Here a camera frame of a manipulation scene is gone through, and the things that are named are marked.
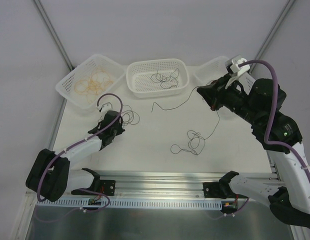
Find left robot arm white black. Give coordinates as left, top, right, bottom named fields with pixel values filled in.
left=25, top=110, right=125, bottom=202

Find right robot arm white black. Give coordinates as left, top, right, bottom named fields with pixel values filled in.
left=197, top=75, right=310, bottom=229

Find white right basket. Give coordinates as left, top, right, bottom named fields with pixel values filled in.
left=193, top=55, right=258, bottom=119

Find white left basket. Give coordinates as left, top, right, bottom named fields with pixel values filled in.
left=55, top=54, right=126, bottom=111

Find white middle perforated basket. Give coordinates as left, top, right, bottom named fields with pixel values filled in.
left=126, top=58, right=190, bottom=99

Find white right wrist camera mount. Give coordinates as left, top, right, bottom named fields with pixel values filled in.
left=225, top=55, right=251, bottom=89

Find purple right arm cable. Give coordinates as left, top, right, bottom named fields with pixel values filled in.
left=238, top=59, right=310, bottom=217

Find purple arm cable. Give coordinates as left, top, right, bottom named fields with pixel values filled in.
left=36, top=93, right=125, bottom=216
left=238, top=59, right=310, bottom=217

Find grey-black cables in middle basket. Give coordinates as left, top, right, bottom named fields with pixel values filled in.
left=149, top=67, right=181, bottom=90

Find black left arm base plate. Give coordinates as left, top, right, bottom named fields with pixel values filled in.
left=71, top=179, right=116, bottom=196

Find aluminium frame rail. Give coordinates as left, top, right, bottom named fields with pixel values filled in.
left=24, top=169, right=296, bottom=202

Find yellow cables in left basket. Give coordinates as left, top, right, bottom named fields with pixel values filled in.
left=73, top=65, right=115, bottom=105

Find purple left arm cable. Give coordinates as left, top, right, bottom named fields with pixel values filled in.
left=36, top=93, right=125, bottom=216

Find white slotted cable duct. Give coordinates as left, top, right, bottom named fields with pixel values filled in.
left=37, top=197, right=222, bottom=211

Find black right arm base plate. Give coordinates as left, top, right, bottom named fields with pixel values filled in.
left=202, top=182, right=247, bottom=199

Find right aluminium corner post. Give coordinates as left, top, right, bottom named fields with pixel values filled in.
left=254, top=0, right=297, bottom=60

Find aluminium corner post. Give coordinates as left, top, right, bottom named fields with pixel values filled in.
left=254, top=0, right=297, bottom=60
left=31, top=0, right=75, bottom=71

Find left aluminium corner post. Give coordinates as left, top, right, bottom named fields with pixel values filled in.
left=31, top=0, right=75, bottom=71

